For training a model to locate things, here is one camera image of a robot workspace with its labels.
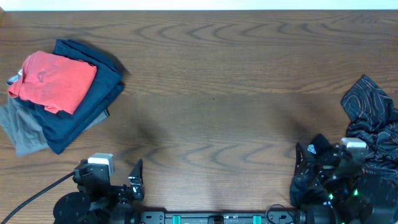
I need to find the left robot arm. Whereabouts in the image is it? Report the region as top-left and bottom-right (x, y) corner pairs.
(53, 159), (144, 224)

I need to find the black orange patterned jersey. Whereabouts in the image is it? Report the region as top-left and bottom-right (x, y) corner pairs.
(309, 75), (397, 193)

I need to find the left black cable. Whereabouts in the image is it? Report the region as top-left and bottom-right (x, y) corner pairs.
(0, 170), (76, 224)

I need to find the folded grey garment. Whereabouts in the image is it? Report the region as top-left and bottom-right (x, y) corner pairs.
(1, 68), (114, 157)

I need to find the red t-shirt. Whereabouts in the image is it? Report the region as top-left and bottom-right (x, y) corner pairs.
(8, 51), (97, 114)

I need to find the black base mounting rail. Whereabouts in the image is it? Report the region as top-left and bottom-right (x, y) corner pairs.
(131, 204), (308, 224)

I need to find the folded navy blue garment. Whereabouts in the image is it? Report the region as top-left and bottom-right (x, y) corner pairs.
(16, 39), (124, 154)

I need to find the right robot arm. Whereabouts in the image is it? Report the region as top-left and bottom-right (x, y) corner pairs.
(290, 143), (397, 223)

